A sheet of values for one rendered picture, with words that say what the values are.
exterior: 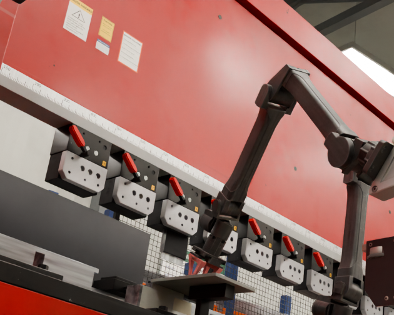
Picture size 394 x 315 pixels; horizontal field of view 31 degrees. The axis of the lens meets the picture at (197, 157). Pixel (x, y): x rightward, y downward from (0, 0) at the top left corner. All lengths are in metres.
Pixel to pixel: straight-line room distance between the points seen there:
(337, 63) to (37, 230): 1.52
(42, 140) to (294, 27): 4.25
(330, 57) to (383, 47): 6.06
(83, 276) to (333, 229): 1.30
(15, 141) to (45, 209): 4.20
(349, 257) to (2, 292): 1.04
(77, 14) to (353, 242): 1.07
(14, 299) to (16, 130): 5.14
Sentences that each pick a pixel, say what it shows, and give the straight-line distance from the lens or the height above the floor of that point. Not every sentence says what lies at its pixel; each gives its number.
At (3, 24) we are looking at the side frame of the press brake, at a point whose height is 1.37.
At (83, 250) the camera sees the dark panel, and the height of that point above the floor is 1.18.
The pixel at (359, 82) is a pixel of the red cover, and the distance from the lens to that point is 3.35.
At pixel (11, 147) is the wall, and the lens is 6.72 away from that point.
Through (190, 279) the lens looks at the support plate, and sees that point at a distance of 2.05.
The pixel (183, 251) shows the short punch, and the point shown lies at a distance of 2.28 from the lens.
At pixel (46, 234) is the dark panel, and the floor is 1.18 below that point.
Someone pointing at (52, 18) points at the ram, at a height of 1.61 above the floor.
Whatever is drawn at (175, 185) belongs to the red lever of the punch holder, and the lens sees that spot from 2.19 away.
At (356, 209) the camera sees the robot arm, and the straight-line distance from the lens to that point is 2.23.
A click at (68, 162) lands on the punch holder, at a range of 1.97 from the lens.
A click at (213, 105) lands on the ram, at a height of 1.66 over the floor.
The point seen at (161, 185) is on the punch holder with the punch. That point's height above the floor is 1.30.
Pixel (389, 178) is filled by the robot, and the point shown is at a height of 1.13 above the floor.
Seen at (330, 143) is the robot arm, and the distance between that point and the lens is 1.73.
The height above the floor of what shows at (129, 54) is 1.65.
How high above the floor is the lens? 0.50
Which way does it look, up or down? 24 degrees up
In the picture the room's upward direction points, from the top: 8 degrees clockwise
